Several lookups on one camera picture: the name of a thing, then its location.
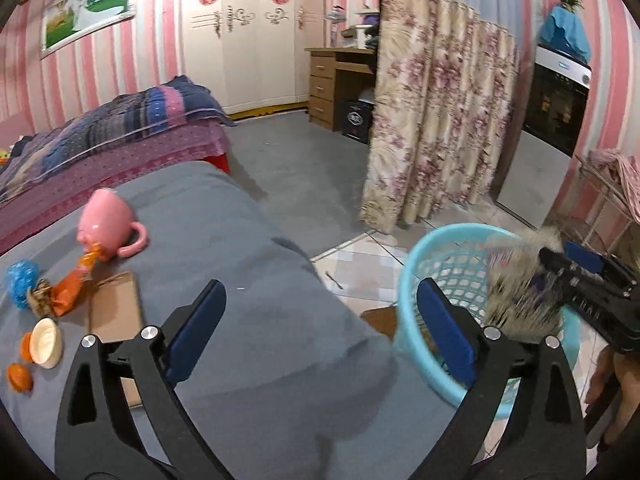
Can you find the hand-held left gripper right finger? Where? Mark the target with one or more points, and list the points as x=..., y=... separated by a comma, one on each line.
x=447, y=332

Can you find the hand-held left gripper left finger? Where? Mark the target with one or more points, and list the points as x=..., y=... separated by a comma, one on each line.
x=197, y=330

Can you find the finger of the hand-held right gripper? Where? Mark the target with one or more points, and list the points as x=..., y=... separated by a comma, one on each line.
x=555, y=262
x=585, y=257

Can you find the black and white snack packet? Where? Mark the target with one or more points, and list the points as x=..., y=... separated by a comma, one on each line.
x=525, y=285

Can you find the turquoise plastic basket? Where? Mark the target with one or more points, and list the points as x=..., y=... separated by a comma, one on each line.
x=435, y=260

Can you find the orange plastic wrapper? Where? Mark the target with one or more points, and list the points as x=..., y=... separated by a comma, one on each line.
x=72, y=287

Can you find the white bowl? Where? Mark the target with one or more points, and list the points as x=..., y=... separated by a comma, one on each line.
x=46, y=344

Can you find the brown paper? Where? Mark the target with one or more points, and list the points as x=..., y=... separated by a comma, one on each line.
x=41, y=296

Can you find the blue plastic bag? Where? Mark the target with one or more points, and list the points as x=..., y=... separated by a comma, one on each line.
x=22, y=282

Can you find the person's right hand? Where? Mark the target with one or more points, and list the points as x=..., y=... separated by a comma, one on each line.
x=620, y=390

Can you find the metal rack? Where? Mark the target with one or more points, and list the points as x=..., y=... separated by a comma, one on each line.
x=600, y=210

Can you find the grey blue tablecloth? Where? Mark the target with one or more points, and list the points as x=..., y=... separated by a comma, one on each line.
x=280, y=340

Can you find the pink cloth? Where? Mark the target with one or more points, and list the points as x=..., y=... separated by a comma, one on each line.
x=617, y=165

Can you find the black and white appliance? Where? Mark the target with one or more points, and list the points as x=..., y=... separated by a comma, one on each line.
x=550, y=125

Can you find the pink pig mug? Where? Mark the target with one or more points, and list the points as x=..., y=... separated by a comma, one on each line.
x=107, y=220

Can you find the bed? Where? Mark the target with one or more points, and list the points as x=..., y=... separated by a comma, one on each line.
x=125, y=155

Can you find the blue and floral curtain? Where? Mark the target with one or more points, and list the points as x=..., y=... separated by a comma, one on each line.
x=440, y=110

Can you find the blue cloth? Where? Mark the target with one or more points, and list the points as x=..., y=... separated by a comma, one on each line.
x=565, y=32

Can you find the striped patchwork quilt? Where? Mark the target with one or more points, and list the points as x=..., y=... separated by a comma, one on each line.
x=115, y=117

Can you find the black box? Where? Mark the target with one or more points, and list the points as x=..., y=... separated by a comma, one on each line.
x=356, y=120

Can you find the wooden desk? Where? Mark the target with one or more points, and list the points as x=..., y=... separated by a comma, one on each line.
x=322, y=87

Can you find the white wardrobe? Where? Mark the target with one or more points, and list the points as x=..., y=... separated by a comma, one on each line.
x=250, y=50

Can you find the white printer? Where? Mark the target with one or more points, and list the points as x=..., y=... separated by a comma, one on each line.
x=357, y=32

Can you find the desk lamp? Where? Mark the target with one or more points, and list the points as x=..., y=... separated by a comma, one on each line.
x=336, y=22

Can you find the framed wedding picture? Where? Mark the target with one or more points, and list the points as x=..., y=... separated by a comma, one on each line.
x=87, y=10

